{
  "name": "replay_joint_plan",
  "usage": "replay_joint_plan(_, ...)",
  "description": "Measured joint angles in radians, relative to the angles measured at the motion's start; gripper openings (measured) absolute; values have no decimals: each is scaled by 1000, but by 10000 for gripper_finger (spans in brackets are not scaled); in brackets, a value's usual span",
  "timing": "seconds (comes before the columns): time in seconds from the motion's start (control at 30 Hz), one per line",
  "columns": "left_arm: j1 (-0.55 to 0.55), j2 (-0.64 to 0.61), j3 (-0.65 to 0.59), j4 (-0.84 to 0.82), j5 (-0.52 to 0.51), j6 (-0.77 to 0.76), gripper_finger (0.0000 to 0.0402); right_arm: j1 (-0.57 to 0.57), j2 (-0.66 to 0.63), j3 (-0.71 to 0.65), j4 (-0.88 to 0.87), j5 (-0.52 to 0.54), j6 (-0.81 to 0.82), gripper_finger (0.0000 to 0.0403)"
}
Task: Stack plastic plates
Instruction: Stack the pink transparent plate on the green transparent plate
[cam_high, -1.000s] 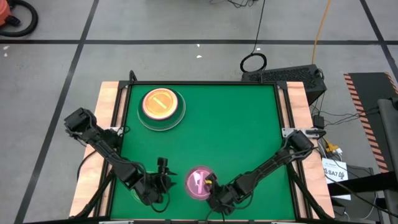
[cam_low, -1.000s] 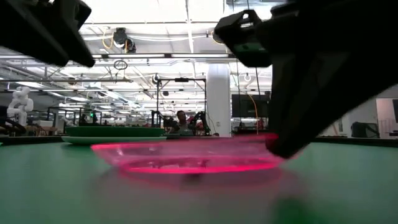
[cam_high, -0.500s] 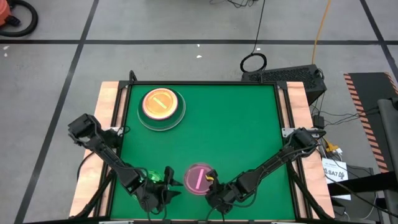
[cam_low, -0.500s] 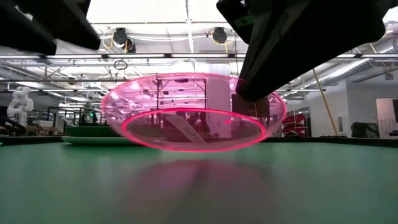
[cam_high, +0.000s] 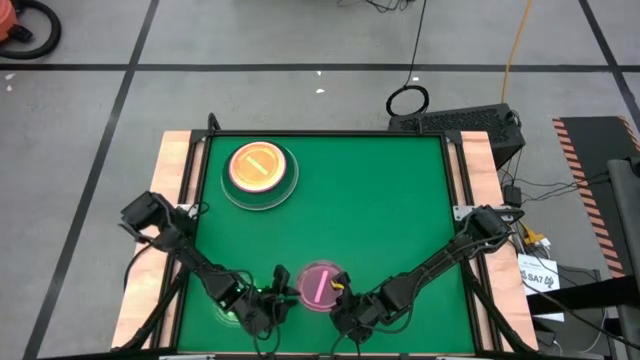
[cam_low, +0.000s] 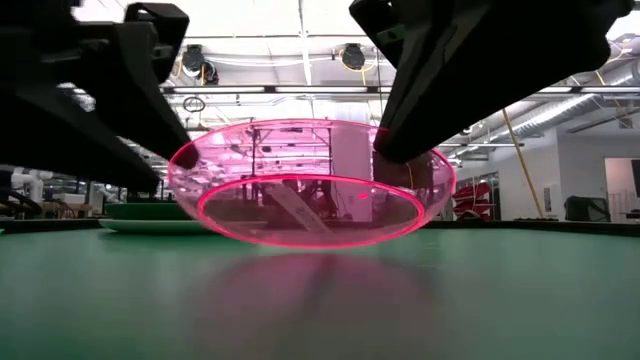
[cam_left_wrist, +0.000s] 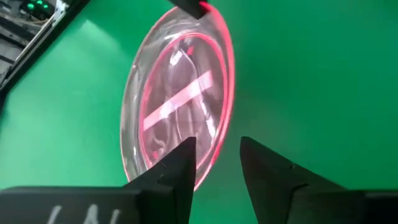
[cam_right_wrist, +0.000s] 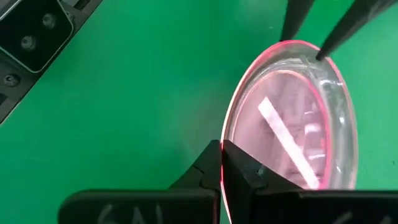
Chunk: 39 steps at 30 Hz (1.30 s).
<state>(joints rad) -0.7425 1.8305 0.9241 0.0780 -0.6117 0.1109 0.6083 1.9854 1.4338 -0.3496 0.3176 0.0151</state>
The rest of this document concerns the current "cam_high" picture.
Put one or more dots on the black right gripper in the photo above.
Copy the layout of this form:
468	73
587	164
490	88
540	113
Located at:
362	315

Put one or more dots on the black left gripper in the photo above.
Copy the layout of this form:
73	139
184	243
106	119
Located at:
265	312

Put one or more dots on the clear pink plastic plate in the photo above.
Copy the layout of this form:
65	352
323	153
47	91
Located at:
312	280

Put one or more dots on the brown-stick clear dish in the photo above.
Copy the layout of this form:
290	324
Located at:
245	177

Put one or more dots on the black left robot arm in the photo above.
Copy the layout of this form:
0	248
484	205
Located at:
210	275

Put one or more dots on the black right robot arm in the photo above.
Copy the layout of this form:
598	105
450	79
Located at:
435	260

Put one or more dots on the yellow tape tag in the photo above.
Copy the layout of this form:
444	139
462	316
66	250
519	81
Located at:
338	285

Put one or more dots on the large light blue plate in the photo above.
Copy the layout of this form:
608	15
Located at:
260	207

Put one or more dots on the green table mat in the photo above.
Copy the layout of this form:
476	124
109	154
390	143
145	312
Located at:
350	200

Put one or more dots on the white paper label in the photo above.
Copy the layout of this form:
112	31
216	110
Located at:
537	272

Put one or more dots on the black power adapter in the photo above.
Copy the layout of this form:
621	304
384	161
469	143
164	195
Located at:
512	195

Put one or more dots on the yellow plug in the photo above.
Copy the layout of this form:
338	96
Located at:
534	237

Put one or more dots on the black computer case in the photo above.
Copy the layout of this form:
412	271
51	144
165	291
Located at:
465	122

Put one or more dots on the black side stand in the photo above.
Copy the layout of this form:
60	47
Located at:
575	295

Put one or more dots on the black hazard-striped board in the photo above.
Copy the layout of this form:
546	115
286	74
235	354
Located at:
590	145

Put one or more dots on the orange vacuum cleaner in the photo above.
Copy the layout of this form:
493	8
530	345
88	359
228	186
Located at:
6	20

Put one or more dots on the black table frame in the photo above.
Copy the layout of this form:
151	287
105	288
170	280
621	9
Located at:
325	133

